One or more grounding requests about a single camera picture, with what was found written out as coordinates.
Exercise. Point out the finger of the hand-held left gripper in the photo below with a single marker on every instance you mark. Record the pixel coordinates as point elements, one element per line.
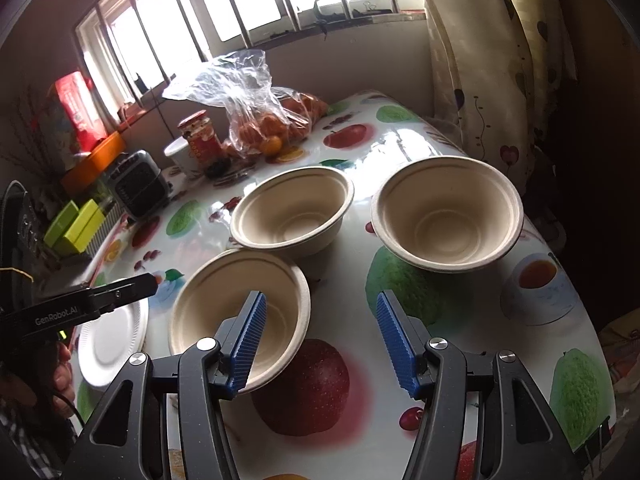
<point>117,304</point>
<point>125,285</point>

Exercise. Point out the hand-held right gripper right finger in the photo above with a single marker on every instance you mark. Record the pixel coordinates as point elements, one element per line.
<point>397,345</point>

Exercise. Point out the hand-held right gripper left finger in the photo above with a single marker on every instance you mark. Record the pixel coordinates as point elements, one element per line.
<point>245,345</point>

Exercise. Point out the white paper plate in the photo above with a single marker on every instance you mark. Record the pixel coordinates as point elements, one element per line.
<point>112,345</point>

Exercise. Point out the beige paper bowl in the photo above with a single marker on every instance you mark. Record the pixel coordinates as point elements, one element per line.
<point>292,210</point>
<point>225,305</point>
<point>447,215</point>

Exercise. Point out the person's left forearm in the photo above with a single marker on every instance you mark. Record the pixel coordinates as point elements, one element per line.
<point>20,440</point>

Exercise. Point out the person's left hand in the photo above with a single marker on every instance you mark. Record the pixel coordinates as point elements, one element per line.
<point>62,372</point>

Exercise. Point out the grey zigzag patterned box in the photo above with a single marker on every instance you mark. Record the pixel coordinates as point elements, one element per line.
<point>104,237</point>

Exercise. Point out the lime green box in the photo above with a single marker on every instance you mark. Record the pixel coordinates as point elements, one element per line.
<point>85,230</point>

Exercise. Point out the fruit printed tablecloth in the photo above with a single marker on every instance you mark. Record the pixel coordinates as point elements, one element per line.
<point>350,270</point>

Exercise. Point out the flat green box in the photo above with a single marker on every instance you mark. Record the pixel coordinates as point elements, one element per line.
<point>57,225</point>

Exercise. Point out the grey portable fan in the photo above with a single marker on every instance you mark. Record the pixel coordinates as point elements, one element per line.
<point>137,187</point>

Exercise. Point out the orange box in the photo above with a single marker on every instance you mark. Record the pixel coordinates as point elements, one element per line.
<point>95,160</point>

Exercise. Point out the white round tub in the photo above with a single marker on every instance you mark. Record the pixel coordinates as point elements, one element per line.
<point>177,155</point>

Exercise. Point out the glass jar with red label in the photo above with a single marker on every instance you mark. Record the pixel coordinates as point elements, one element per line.
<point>200,140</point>

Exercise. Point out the bare twig branches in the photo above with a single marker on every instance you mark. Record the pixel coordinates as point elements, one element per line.
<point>20,145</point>

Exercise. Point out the red box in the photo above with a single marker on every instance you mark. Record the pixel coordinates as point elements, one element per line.
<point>80,110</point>

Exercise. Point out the pile of small oranges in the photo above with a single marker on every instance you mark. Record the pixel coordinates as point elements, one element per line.
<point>272,142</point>

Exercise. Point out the black binder clip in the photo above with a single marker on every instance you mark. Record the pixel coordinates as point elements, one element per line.
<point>595,442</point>

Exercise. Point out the clear plastic bag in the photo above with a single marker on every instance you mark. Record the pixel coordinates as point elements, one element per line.
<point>225,80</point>

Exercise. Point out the heart printed curtain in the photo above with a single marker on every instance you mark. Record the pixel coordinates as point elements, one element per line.
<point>490,60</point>

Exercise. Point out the window with metal bars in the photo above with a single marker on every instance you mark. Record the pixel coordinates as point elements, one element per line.
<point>240,0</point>

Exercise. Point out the black window latch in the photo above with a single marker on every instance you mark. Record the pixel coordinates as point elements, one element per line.
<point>318,10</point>

